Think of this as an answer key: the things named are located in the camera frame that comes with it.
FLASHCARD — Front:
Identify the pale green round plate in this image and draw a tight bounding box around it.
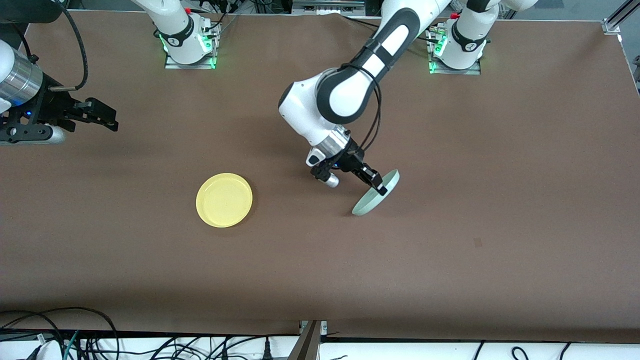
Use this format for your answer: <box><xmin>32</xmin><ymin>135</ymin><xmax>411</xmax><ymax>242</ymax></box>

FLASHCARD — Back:
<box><xmin>351</xmin><ymin>169</ymin><xmax>401</xmax><ymax>217</ymax></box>

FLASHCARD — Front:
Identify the yellow round plate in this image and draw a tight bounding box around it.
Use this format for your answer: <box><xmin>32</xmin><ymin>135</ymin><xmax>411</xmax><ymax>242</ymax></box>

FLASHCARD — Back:
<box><xmin>195</xmin><ymin>172</ymin><xmax>254</xmax><ymax>229</ymax></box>

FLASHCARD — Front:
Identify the brown table cover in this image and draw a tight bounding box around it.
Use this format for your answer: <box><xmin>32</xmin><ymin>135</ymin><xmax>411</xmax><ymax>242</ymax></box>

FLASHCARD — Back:
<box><xmin>0</xmin><ymin>10</ymin><xmax>640</xmax><ymax>337</ymax></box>

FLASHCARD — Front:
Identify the slanted metal profile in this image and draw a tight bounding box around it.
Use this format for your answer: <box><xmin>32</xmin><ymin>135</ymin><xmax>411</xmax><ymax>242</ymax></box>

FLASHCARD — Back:
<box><xmin>287</xmin><ymin>320</ymin><xmax>323</xmax><ymax>360</ymax></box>

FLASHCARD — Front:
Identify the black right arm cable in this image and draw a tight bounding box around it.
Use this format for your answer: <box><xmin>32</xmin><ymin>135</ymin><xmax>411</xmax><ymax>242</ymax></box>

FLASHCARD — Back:
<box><xmin>59</xmin><ymin>0</ymin><xmax>90</xmax><ymax>92</ymax></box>

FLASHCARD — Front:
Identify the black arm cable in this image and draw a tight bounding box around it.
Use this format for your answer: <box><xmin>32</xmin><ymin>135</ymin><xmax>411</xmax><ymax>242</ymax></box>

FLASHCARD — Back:
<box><xmin>59</xmin><ymin>0</ymin><xmax>90</xmax><ymax>92</ymax></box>
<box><xmin>339</xmin><ymin>62</ymin><xmax>384</xmax><ymax>152</ymax></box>

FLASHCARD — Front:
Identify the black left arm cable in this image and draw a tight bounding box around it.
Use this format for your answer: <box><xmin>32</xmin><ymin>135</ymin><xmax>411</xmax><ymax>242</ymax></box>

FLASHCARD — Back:
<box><xmin>339</xmin><ymin>62</ymin><xmax>384</xmax><ymax>152</ymax></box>

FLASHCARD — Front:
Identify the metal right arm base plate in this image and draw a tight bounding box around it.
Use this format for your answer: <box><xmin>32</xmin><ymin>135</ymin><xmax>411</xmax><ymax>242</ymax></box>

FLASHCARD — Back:
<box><xmin>164</xmin><ymin>22</ymin><xmax>217</xmax><ymax>70</ymax></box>

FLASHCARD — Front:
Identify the long black tabletop cable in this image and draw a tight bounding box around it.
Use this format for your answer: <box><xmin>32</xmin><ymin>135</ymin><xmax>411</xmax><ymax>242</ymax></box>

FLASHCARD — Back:
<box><xmin>342</xmin><ymin>15</ymin><xmax>383</xmax><ymax>29</ymax></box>

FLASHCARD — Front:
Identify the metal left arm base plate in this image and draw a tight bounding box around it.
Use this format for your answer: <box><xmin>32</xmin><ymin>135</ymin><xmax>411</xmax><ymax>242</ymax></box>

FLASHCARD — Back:
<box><xmin>428</xmin><ymin>30</ymin><xmax>482</xmax><ymax>76</ymax></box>

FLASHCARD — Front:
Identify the black base cable bundle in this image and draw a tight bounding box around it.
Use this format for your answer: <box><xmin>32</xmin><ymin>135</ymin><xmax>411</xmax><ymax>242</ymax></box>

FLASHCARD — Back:
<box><xmin>199</xmin><ymin>0</ymin><xmax>239</xmax><ymax>39</ymax></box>

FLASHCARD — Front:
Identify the black looping floor cable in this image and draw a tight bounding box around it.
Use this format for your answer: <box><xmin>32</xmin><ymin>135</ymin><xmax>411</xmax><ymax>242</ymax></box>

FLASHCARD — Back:
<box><xmin>0</xmin><ymin>306</ymin><xmax>120</xmax><ymax>360</ymax></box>

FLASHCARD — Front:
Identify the green cable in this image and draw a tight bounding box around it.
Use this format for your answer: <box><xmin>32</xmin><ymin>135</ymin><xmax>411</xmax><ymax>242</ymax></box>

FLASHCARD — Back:
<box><xmin>63</xmin><ymin>330</ymin><xmax>80</xmax><ymax>360</ymax></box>

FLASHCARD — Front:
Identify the thin black cable tangle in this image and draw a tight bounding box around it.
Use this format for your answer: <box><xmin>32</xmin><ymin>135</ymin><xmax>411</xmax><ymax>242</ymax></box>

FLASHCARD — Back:
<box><xmin>147</xmin><ymin>334</ymin><xmax>301</xmax><ymax>360</ymax></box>

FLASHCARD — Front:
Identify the aluminium corner frame profile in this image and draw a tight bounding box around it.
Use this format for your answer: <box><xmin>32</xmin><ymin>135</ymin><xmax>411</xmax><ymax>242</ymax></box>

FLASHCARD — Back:
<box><xmin>602</xmin><ymin>0</ymin><xmax>640</xmax><ymax>35</ymax></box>

